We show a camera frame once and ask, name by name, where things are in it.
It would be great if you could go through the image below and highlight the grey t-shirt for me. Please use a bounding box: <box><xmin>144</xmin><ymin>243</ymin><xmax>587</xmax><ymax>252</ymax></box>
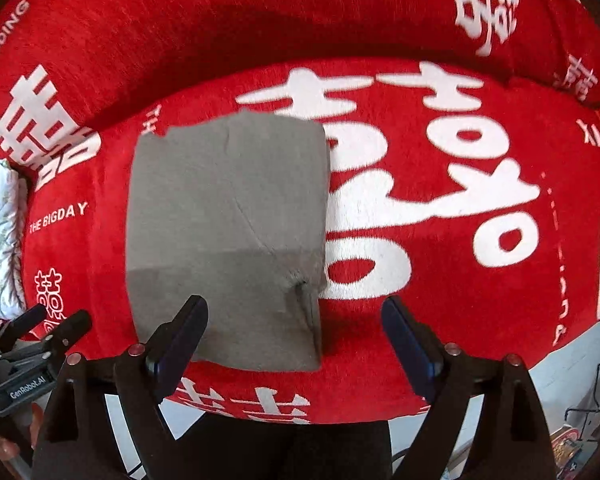
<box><xmin>125</xmin><ymin>112</ymin><xmax>330</xmax><ymax>373</ymax></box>

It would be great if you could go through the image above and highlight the left hand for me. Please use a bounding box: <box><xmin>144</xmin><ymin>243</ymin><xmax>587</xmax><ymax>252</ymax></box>
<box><xmin>0</xmin><ymin>402</ymin><xmax>44</xmax><ymax>476</ymax></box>

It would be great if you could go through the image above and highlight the red wedding blanket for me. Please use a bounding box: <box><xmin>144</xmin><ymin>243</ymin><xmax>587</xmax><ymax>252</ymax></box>
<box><xmin>22</xmin><ymin>58</ymin><xmax>600</xmax><ymax>424</ymax></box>

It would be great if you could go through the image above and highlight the red wedding pillow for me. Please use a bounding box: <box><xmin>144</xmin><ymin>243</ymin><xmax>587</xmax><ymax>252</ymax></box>
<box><xmin>0</xmin><ymin>0</ymin><xmax>600</xmax><ymax>191</ymax></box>

